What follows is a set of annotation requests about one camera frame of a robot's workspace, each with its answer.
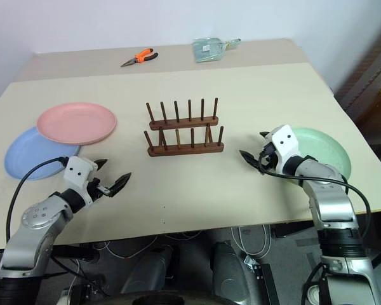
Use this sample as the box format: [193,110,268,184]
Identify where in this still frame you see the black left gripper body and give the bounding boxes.
[86,177,112,200]

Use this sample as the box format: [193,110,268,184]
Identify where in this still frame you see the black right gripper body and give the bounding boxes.
[258,142,281,175]

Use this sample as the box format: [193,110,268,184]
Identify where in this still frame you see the wooden dish rack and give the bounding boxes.
[144,97,225,158]

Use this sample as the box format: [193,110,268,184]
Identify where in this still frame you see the pink plate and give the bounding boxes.
[36,102,118,147]

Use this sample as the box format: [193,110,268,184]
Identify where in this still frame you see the green plate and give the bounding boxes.
[288,126,352,189]

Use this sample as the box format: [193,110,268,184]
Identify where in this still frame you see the beige table cover sheet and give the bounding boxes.
[0,62,381,250]

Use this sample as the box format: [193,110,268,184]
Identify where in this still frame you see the blue plate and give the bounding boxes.
[4,126,83,182]

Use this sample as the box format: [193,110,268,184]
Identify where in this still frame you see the dark grey rounded robot shell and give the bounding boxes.
[119,245,182,295]
[211,240,263,305]

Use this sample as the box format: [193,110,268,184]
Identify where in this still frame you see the clear plastic bag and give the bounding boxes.
[191,37,227,64]

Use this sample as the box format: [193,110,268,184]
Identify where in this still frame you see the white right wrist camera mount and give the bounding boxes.
[271,125,303,175]

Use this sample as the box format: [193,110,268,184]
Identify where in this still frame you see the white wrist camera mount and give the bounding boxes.
[271,125,303,175]
[63,156,97,205]

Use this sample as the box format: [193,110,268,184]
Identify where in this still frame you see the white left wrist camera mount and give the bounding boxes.
[63,156,97,205]

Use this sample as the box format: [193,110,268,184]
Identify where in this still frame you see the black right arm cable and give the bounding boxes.
[259,163,372,223]

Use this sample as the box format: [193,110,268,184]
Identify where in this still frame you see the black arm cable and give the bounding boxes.
[5,156,69,244]
[259,163,372,223]

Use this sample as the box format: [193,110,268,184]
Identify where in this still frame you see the white cable under table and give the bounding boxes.
[94,234,161,261]
[231,223,272,259]

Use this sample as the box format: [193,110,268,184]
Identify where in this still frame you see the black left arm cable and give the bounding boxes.
[5,156,69,244]

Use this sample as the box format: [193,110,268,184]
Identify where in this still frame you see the orange handled pliers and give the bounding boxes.
[120,48,159,68]

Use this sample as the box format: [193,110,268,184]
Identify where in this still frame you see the black metal bracket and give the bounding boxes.
[250,262,279,305]

